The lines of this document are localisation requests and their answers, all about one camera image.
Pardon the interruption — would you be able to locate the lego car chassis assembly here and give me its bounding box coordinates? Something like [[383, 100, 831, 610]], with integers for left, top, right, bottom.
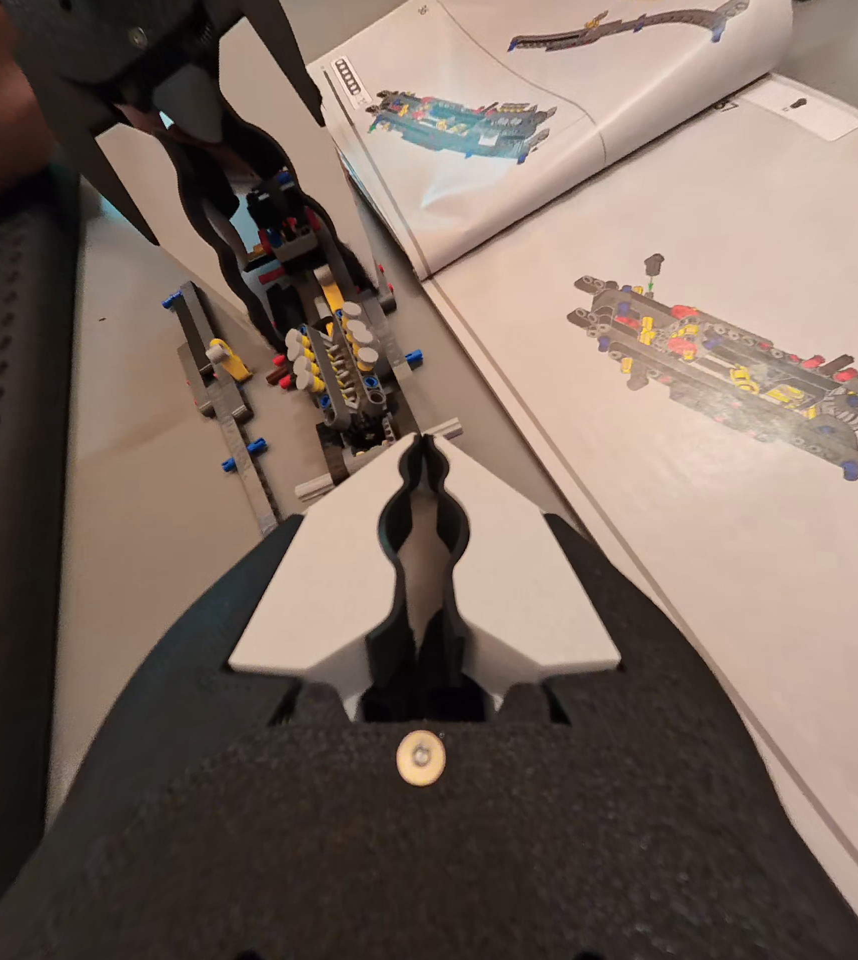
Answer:
[[245, 168, 467, 505]]

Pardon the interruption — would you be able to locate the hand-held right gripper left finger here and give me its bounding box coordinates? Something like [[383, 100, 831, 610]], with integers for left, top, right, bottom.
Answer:
[[228, 433, 430, 690]]

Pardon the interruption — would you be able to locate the instruction booklet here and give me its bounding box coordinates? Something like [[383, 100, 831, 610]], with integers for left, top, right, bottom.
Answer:
[[305, 0, 858, 948]]

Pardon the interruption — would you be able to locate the long dark grey lego beam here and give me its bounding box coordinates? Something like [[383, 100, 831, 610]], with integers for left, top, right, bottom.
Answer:
[[161, 281, 281, 537]]

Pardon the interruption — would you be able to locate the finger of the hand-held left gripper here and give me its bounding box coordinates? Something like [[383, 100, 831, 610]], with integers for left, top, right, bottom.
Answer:
[[93, 123, 283, 355], [215, 13, 400, 301]]

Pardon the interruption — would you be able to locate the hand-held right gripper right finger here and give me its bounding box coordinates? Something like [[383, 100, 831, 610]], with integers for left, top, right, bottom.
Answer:
[[423, 433, 622, 702]]

